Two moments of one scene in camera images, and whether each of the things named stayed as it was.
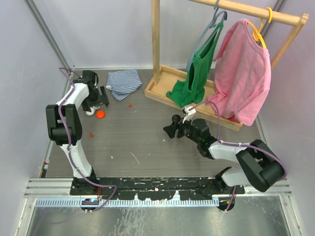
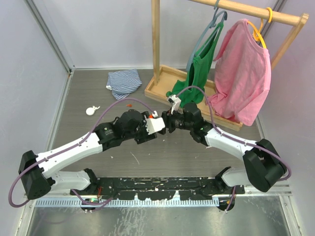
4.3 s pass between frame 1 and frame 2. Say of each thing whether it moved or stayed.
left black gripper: moved
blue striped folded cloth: stayed
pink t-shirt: stayed
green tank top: stayed
